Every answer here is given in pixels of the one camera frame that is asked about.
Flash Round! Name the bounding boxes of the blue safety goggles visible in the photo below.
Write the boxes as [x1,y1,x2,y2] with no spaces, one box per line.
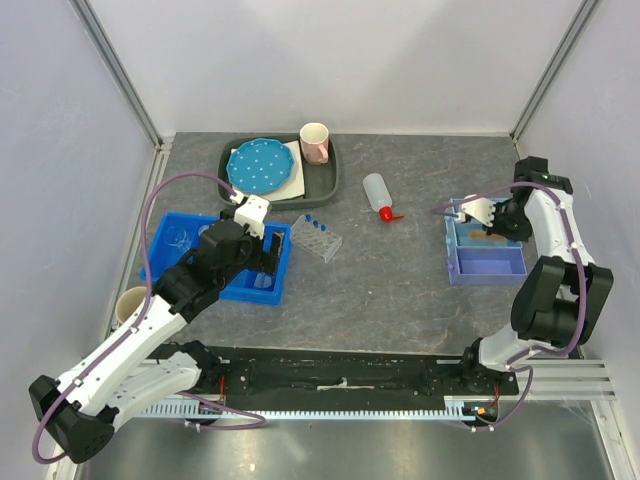
[252,273,281,292]

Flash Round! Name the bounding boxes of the test tube brush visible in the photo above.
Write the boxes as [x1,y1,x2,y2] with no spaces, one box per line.
[469,229,507,243]

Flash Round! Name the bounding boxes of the small glass beaker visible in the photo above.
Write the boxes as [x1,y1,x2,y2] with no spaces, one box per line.
[163,226,192,254]

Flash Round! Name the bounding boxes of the clear test tube rack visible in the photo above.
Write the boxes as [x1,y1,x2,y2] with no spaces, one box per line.
[291,214,342,263]

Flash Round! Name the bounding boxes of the white plastic wash bottle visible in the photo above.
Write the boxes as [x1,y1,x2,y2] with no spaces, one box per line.
[363,173,403,223]

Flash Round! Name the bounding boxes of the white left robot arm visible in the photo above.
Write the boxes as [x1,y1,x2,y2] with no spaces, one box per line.
[29,218,284,464]

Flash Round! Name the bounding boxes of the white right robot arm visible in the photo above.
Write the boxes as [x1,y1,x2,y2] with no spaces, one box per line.
[457,156,614,394]

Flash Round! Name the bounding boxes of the light blue drawer organizer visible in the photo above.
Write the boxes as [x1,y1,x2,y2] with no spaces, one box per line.
[445,216,527,286]

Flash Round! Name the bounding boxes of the blue plastic divided bin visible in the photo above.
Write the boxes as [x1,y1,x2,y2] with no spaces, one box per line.
[148,212,292,306]

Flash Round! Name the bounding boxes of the white square plate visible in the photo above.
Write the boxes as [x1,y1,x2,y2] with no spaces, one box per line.
[257,142,305,202]

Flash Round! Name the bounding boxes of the blue polka dot plate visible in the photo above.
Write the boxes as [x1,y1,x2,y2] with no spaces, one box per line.
[226,138,295,195]

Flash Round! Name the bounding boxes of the dark grey baking tray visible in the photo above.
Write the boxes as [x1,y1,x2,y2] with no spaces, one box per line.
[217,133,340,211]

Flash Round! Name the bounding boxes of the beige paper cup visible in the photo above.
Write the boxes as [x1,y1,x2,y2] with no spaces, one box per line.
[115,286,147,324]

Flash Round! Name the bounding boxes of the pink ceramic mug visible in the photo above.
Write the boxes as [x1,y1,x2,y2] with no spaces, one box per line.
[299,122,329,165]

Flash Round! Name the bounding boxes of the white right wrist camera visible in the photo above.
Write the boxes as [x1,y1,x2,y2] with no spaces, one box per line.
[454,196,496,227]

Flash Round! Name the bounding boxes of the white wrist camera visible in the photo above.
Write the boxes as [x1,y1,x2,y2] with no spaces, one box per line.
[230,193,271,239]
[454,196,496,227]

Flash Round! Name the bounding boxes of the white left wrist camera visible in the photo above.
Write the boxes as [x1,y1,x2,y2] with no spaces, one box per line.
[230,193,271,239]

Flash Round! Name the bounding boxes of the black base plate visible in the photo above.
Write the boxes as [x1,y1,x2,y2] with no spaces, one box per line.
[149,343,521,412]

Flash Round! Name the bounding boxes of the light blue cable duct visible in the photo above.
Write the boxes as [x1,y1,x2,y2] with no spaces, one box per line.
[137,397,475,421]

